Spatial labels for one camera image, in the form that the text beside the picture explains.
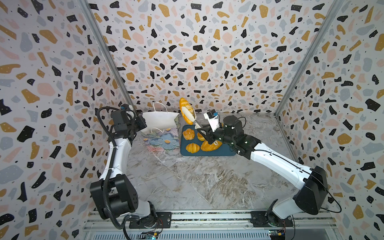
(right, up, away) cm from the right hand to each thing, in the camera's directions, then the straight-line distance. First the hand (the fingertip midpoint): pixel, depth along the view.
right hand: (197, 125), depth 70 cm
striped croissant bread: (-4, -14, +26) cm, 30 cm away
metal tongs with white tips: (0, 0, 0) cm, 0 cm away
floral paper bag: (-20, -4, +14) cm, 25 cm away
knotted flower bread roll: (-7, -5, +33) cm, 34 cm away
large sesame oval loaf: (+5, -13, +27) cm, 30 cm away
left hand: (-29, +5, +10) cm, 32 cm away
